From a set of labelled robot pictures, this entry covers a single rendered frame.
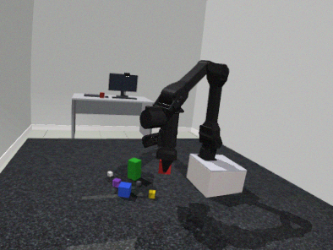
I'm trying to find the small yellow block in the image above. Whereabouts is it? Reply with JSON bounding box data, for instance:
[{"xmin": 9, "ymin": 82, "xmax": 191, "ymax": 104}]
[{"xmin": 149, "ymin": 190, "xmax": 155, "ymax": 198}]

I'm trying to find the purple block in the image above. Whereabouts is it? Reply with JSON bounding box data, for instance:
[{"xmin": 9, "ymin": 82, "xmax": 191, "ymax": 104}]
[{"xmin": 112, "ymin": 177, "xmax": 121, "ymax": 188}]

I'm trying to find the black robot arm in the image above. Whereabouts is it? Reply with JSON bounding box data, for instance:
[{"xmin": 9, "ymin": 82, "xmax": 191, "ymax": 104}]
[{"xmin": 139, "ymin": 60, "xmax": 230, "ymax": 160}]

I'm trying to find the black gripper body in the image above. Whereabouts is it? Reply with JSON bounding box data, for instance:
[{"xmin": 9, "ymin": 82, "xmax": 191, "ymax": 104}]
[{"xmin": 156, "ymin": 127, "xmax": 177, "ymax": 161}]

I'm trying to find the blue cube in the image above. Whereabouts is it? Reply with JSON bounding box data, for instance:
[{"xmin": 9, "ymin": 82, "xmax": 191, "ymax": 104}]
[{"xmin": 118, "ymin": 182, "xmax": 132, "ymax": 198}]

